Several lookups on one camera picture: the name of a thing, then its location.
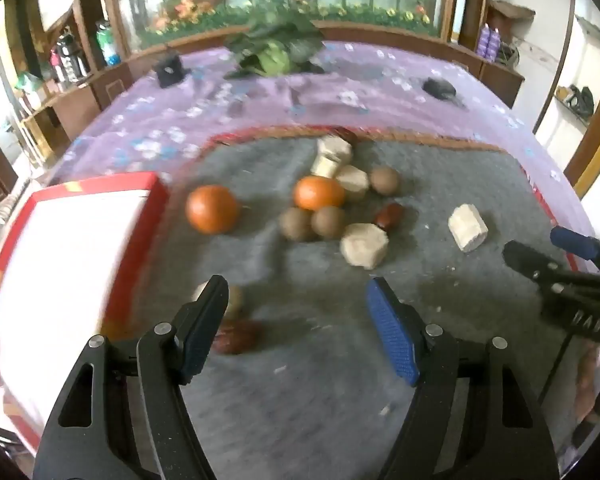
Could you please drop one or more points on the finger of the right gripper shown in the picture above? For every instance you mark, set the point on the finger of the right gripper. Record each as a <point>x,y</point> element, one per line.
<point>527,261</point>
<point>585,247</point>

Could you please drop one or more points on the purple floral tablecloth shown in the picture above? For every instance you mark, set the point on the purple floral tablecloth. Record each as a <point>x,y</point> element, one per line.
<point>147,128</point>

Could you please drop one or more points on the brown kiwi left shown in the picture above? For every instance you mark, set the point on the brown kiwi left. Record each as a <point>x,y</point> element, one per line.
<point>295,225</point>

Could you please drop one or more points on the brown kiwi right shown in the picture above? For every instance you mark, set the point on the brown kiwi right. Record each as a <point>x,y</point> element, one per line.
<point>385,180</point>

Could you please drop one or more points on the beige block small back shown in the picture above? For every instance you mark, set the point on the beige block small back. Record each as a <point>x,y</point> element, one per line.
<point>326,166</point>

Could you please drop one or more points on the hexagonal beige block front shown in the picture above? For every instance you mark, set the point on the hexagonal beige block front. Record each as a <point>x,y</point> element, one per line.
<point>364,245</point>

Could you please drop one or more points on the beige block top back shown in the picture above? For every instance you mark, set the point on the beige block top back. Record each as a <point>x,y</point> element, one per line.
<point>335,147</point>

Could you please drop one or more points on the purple bottles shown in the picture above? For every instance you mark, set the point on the purple bottles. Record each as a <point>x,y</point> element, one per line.
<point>489,43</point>

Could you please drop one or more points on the blue green bottle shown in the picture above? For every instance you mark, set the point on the blue green bottle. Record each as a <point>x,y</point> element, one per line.
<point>105,40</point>

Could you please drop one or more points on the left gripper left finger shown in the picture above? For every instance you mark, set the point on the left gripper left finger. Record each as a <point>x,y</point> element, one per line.
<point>89,434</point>

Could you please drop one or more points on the black mouse-like object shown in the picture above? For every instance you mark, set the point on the black mouse-like object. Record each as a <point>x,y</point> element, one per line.
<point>443,91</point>

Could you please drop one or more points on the orange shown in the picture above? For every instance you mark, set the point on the orange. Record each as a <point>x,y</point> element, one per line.
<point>212,209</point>
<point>313,193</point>

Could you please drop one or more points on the green leafy vegetable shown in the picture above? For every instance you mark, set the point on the green leafy vegetable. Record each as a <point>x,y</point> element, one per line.
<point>280,46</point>

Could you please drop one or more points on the dark red jujube back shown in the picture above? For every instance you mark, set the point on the dark red jujube back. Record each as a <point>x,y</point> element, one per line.
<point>348,135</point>

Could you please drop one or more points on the black thermos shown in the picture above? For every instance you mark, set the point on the black thermos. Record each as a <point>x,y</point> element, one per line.
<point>71,56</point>

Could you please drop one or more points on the brown kiwi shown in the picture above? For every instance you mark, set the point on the brown kiwi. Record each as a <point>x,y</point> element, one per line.
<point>295,225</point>
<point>385,180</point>
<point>329,222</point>

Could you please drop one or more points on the red box with white inside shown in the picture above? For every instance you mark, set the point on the red box with white inside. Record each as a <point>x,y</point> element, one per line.
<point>68,267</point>

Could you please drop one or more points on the black cylinder device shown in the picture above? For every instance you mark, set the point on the black cylinder device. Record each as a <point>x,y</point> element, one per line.
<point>169,70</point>

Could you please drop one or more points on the brown kiwi middle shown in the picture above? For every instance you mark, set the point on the brown kiwi middle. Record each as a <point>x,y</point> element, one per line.
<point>329,222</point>

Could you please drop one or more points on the grey felt mat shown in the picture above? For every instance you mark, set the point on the grey felt mat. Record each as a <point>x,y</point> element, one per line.
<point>318,398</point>

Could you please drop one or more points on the wooden side cabinet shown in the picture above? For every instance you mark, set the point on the wooden side cabinet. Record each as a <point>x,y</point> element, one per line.
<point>65,115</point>

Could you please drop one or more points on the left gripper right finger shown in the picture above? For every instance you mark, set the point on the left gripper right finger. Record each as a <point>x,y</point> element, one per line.
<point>504,434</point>

